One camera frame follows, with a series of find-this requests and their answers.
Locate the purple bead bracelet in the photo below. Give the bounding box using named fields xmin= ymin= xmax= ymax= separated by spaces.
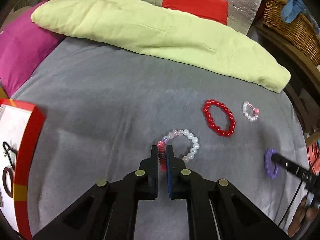
xmin=263 ymin=148 xmax=279 ymax=180

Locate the pink white bead bracelet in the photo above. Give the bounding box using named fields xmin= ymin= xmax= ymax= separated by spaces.
xmin=157 ymin=128 xmax=201 ymax=172

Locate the small pale pink bead bracelet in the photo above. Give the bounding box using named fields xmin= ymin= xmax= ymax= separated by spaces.
xmin=242 ymin=101 xmax=260 ymax=123

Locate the dark red bangle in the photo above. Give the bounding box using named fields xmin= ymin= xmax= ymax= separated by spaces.
xmin=2 ymin=167 xmax=14 ymax=198

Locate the red bead bracelet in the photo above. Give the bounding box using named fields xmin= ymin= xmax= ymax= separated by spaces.
xmin=202 ymin=99 xmax=237 ymax=138

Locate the black hair tie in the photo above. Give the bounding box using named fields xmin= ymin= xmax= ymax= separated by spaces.
xmin=2 ymin=141 xmax=18 ymax=165

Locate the red jewelry box tray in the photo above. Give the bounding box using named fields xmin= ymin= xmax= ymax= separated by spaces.
xmin=1 ymin=99 xmax=46 ymax=239

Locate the person's right hand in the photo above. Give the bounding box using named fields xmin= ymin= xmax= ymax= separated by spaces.
xmin=287 ymin=196 xmax=319 ymax=237

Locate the grey bed cover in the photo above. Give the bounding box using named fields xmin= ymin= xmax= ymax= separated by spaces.
xmin=13 ymin=37 xmax=308 ymax=234

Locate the wicker basket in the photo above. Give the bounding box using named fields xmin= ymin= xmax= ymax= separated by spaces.
xmin=261 ymin=0 xmax=320 ymax=66

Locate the blue cloth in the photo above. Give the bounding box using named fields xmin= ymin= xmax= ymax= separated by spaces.
xmin=281 ymin=0 xmax=308 ymax=23

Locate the light green folded blanket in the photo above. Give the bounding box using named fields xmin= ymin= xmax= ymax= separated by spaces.
xmin=30 ymin=0 xmax=291 ymax=93

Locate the magenta pillow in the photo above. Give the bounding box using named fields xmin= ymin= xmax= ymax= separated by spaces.
xmin=1 ymin=2 xmax=65 ymax=97

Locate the red cushion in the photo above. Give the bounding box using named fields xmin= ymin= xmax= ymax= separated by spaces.
xmin=162 ymin=0 xmax=228 ymax=25

